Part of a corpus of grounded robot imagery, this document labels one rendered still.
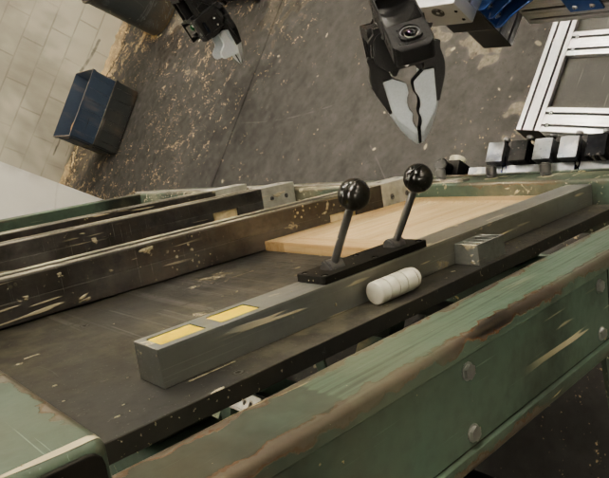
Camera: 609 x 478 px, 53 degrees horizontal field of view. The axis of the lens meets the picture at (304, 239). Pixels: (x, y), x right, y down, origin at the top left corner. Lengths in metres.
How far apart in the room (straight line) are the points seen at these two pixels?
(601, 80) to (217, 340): 1.84
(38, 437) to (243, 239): 0.87
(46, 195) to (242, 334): 4.40
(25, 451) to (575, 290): 0.51
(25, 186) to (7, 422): 4.62
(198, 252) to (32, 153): 5.34
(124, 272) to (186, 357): 0.45
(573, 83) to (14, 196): 3.87
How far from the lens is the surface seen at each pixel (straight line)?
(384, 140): 2.99
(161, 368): 0.60
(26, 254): 1.45
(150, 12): 5.64
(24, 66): 6.37
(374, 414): 0.42
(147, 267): 1.05
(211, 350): 0.62
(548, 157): 1.54
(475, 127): 2.70
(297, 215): 1.24
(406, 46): 0.67
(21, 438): 0.32
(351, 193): 0.68
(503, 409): 0.56
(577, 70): 2.33
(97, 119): 5.45
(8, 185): 4.92
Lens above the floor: 2.02
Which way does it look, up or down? 40 degrees down
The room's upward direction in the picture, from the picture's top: 67 degrees counter-clockwise
